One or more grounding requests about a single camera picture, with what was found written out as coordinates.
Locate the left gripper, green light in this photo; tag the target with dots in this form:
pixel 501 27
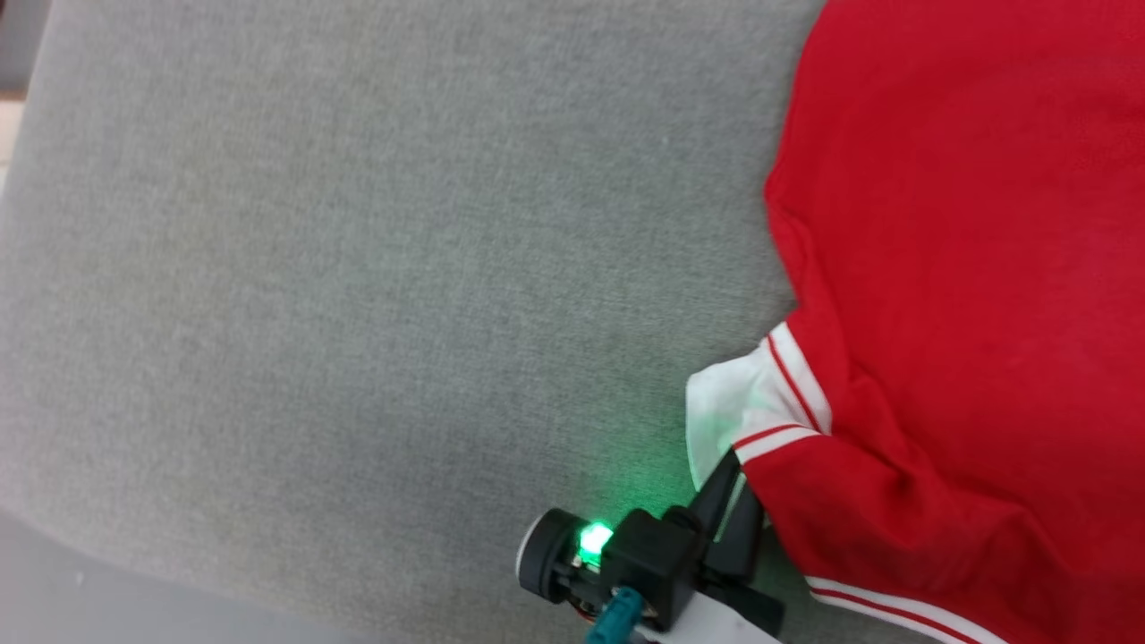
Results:
pixel 550 555

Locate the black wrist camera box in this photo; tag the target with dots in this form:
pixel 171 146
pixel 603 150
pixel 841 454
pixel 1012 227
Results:
pixel 653 563

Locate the grey fabric sofa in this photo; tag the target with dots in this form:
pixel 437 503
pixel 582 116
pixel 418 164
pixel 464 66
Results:
pixel 358 268

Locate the red garment with white trim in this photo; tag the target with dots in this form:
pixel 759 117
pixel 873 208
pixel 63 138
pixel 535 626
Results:
pixel 966 268

